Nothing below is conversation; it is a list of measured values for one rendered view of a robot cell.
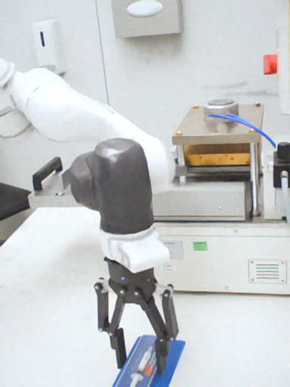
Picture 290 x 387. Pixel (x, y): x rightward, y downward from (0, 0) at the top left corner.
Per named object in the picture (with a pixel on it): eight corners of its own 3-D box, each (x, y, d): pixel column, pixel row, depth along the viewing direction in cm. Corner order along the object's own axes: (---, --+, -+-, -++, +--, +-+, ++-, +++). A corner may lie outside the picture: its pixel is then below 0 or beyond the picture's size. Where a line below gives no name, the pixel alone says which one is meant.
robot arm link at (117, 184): (118, 191, 98) (66, 205, 95) (110, 121, 94) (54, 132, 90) (165, 224, 83) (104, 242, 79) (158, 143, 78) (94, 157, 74)
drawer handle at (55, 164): (63, 170, 143) (61, 156, 141) (41, 190, 129) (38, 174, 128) (56, 170, 143) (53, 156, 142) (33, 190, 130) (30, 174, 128)
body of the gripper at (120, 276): (161, 243, 89) (165, 292, 92) (113, 240, 92) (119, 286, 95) (146, 266, 82) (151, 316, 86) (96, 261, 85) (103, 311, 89)
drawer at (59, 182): (168, 177, 141) (165, 148, 138) (149, 210, 121) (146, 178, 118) (63, 179, 148) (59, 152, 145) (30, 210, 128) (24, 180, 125)
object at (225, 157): (262, 143, 131) (260, 105, 127) (259, 173, 111) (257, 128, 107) (192, 145, 135) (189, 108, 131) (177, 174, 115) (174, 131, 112)
